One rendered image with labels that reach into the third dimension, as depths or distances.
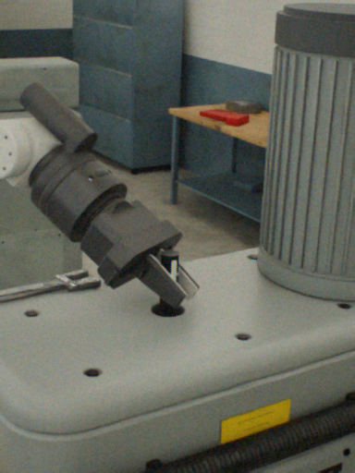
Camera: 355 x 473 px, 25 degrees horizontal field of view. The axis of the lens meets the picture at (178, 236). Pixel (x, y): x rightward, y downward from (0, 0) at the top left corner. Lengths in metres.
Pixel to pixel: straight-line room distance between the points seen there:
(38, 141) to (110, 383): 0.30
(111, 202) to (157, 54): 7.36
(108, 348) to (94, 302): 0.11
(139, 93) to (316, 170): 7.30
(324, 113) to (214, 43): 7.24
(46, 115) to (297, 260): 0.33
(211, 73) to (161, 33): 0.63
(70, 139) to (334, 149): 0.29
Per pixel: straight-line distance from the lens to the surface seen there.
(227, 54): 7.95
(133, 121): 8.22
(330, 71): 0.89
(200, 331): 0.86
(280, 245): 0.97
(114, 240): 0.86
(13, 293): 0.93
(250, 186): 7.16
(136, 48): 8.10
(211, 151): 8.26
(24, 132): 0.92
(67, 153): 0.91
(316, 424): 0.88
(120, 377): 0.77
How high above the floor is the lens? 2.27
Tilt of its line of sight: 20 degrees down
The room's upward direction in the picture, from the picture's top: 2 degrees clockwise
